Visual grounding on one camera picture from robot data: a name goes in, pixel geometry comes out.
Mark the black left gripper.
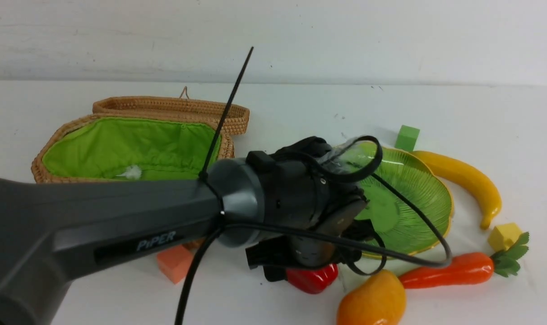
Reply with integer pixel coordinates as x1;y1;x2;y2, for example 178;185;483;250
246;200;377;282

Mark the red toy bell pepper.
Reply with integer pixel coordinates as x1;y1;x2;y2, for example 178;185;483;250
286;264;339;295

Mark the orange yellow toy mango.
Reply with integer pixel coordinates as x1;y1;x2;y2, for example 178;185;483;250
335;270;406;325

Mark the yellow toy banana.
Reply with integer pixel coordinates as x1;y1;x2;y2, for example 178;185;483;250
412;151;502;230

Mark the orange toy carrot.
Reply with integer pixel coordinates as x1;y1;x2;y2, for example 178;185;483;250
398;232;529;289

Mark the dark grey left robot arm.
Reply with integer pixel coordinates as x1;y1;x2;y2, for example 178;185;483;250
0;137;383;325

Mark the green glass leaf plate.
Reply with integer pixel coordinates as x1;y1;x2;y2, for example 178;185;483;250
355;147;454;264

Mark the green foam cube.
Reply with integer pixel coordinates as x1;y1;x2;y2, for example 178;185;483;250
394;125;420;152

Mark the black zip tie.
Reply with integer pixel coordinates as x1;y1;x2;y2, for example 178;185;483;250
199;46;255;181

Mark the orange foam cube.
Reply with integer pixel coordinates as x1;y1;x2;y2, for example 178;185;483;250
156;246;194;284

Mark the woven wicker basket lid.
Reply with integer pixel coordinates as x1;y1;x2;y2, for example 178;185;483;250
93;87;226;126

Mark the yellow foam cube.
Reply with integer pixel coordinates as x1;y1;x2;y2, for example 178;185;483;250
487;223;523;252

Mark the woven wicker basket green lining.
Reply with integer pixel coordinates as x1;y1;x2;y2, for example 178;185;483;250
31;113;217;183

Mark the black left camera cable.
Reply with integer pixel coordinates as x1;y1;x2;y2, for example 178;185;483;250
174;135;453;325

